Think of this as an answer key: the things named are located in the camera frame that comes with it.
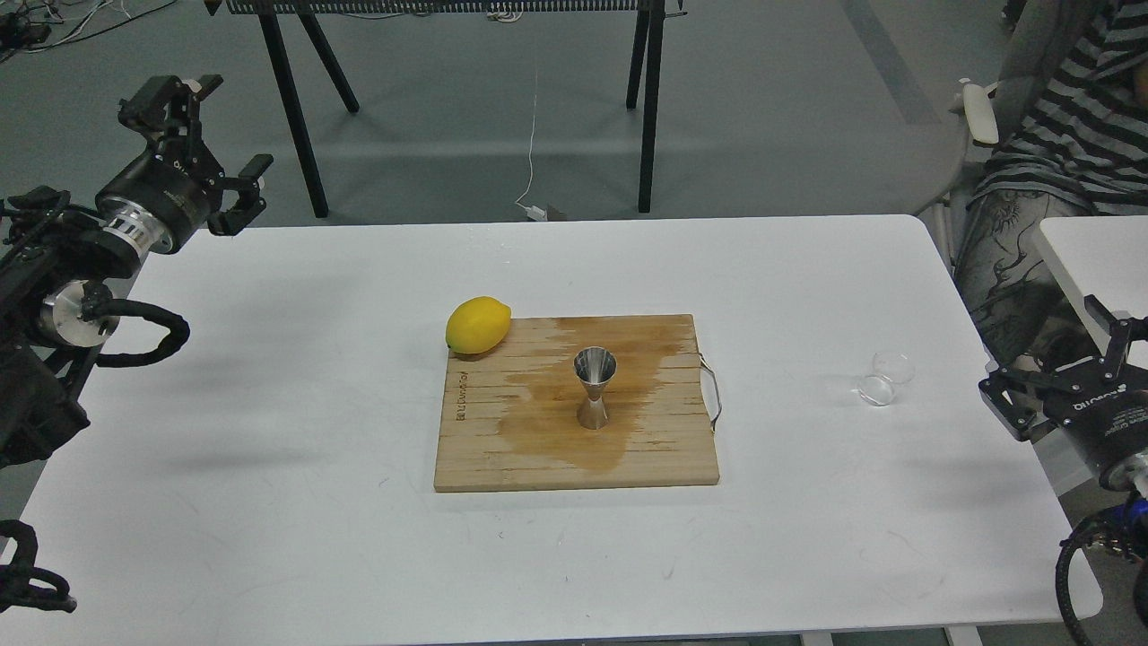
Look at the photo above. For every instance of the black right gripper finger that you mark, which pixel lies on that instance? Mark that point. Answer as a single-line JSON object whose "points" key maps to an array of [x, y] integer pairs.
{"points": [[1113, 367], [1035, 404]]}

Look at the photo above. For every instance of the white chair armrest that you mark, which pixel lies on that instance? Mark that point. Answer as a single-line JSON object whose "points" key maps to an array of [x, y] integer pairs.
{"points": [[974, 104]]}

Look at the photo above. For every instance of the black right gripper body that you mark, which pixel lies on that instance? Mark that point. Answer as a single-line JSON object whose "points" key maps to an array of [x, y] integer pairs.
{"points": [[1108, 431]]}

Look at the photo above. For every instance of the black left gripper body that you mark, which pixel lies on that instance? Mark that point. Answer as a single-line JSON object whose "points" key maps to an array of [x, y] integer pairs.
{"points": [[153, 206]]}

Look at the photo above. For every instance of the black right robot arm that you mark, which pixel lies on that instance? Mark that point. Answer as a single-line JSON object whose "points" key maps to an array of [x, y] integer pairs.
{"points": [[1118, 531]]}

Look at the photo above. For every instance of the small clear glass cup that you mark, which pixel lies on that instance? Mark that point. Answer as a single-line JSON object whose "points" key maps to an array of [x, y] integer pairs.
{"points": [[888, 372]]}

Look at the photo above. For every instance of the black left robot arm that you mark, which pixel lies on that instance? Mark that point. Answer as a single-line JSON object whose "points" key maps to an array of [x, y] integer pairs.
{"points": [[63, 314]]}

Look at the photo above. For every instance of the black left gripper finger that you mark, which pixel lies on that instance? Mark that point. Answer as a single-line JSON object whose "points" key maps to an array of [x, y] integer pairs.
{"points": [[248, 186], [165, 112]]}

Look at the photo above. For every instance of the steel double jigger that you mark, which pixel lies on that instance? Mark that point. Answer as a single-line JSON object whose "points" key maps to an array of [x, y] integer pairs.
{"points": [[595, 367]]}

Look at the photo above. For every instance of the wooden cutting board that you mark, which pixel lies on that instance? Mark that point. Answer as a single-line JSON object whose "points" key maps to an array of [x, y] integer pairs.
{"points": [[509, 417]]}

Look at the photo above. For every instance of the person in striped shirt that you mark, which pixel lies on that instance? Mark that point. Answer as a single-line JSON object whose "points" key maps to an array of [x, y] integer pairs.
{"points": [[1080, 151]]}

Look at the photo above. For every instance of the yellow lemon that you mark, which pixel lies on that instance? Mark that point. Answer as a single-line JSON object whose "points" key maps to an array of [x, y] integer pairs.
{"points": [[478, 325]]}

